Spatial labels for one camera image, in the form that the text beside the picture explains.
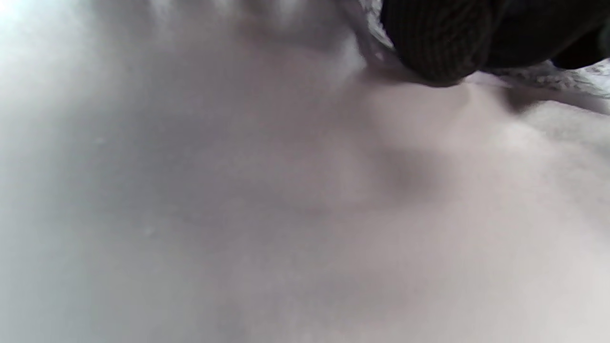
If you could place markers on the person's left hand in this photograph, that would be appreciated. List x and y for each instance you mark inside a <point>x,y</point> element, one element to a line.
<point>452,38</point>

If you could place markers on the white paper invoice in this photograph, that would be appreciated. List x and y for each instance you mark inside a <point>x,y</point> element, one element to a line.
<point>548,78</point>

